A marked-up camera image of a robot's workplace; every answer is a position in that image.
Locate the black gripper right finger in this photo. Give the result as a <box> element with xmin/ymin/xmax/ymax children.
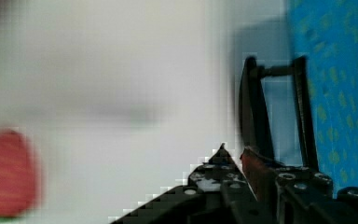
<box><xmin>241</xmin><ymin>147</ymin><xmax>358</xmax><ymax>224</ymax></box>

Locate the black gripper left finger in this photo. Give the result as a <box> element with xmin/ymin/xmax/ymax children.
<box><xmin>111</xmin><ymin>145</ymin><xmax>256</xmax><ymax>224</ymax></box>

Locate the black silver toaster oven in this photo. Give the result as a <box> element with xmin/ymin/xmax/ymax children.
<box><xmin>237</xmin><ymin>0</ymin><xmax>358</xmax><ymax>195</ymax></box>

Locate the red toy strawberry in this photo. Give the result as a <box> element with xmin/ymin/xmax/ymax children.
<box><xmin>0</xmin><ymin>129</ymin><xmax>43</xmax><ymax>217</ymax></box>

